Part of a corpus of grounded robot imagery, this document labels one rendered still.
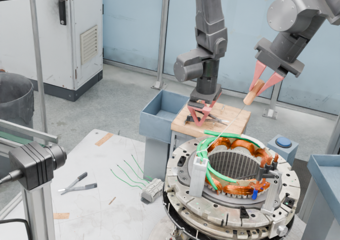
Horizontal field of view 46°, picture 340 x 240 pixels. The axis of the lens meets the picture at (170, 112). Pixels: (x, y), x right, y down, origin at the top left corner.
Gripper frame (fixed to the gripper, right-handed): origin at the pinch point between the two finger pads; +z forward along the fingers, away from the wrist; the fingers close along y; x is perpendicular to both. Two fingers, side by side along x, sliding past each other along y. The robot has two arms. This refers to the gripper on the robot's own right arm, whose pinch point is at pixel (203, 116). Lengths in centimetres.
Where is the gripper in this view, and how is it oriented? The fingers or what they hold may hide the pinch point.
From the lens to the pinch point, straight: 120.8
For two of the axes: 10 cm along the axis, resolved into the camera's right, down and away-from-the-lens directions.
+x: 9.3, 2.4, -2.9
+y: -3.7, 4.9, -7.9
